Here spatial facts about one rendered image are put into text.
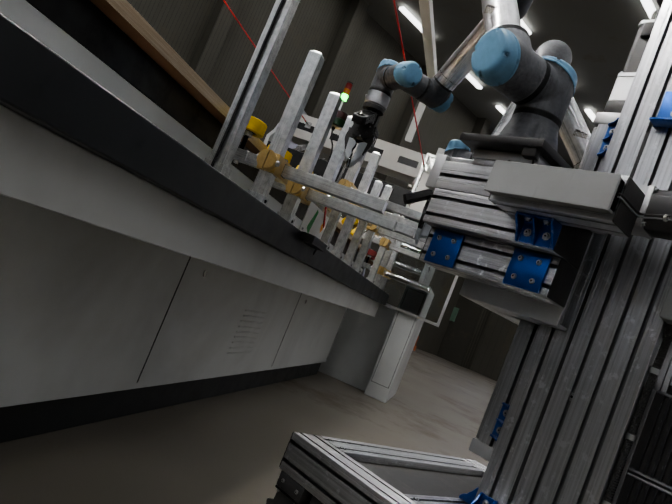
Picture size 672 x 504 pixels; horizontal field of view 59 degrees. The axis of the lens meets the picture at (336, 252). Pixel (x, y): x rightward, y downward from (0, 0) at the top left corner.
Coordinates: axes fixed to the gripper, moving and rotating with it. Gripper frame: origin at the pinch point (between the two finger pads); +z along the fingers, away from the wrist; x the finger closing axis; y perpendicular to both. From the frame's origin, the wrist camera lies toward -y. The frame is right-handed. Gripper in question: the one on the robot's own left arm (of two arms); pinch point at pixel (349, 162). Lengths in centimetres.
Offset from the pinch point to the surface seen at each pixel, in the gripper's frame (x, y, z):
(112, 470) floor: 11, -49, 96
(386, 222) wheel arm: -20.0, -11.4, 15.3
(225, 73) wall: 536, 842, -272
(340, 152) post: 6.9, 9.5, -4.3
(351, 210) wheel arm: -9.2, -11.4, 15.6
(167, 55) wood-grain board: 23, -74, 8
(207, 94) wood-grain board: 23, -54, 8
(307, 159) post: 7.8, -15.6, 6.6
